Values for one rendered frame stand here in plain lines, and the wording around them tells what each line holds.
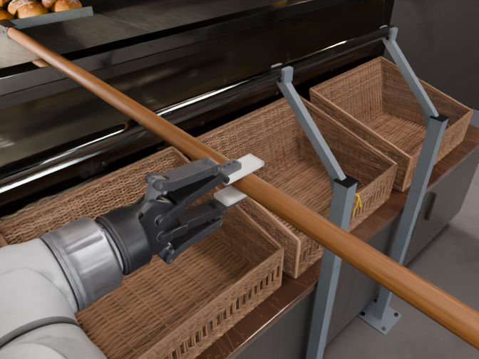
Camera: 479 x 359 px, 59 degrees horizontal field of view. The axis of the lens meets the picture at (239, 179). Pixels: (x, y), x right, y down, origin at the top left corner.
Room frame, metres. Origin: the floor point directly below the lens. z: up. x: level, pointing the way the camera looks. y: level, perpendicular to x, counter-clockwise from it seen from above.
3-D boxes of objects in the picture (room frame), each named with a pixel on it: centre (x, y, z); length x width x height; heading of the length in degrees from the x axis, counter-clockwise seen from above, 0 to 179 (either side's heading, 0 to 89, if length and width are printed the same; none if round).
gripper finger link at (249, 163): (0.48, 0.00, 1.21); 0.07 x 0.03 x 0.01; 132
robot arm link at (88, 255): (0.33, 0.17, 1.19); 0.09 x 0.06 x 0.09; 42
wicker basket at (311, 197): (1.20, -0.19, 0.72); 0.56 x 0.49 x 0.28; 135
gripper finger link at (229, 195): (0.48, 0.00, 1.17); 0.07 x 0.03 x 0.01; 132
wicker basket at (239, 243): (0.79, 0.24, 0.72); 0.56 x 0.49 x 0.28; 135
